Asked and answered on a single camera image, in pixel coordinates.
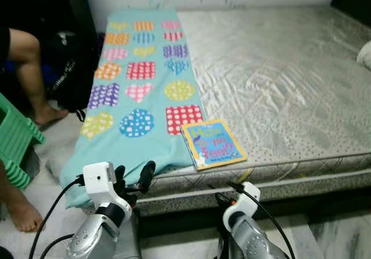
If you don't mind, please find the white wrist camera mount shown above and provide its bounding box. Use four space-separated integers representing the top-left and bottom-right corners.
82 161 133 214
223 181 262 232

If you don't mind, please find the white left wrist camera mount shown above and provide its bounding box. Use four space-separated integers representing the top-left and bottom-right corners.
82 161 133 214

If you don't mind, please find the black bed frame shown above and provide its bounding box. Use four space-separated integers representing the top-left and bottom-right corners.
138 184 371 238

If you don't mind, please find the green plastic stool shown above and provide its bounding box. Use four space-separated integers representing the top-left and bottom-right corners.
0 92 46 190

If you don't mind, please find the teal blanket with coloured hearts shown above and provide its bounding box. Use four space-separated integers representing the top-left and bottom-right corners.
60 8 207 209

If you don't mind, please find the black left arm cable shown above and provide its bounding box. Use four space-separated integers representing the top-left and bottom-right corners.
28 177 85 259

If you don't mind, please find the person in black shorts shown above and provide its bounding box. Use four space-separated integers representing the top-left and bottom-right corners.
0 27 70 234

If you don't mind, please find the grey quilted mattress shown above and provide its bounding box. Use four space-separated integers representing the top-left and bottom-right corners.
136 5 371 216

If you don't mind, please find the grey left robot leg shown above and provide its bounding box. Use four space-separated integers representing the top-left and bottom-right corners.
113 210 143 259

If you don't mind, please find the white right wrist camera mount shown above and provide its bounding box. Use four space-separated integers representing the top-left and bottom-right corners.
223 181 262 232

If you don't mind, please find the black bag with white print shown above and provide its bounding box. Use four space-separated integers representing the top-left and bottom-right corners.
46 30 100 112

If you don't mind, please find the dark blue cloth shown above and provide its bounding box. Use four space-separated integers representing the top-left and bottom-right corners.
3 61 61 92

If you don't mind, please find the blue yellow children's book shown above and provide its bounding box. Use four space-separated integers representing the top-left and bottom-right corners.
181 118 248 172

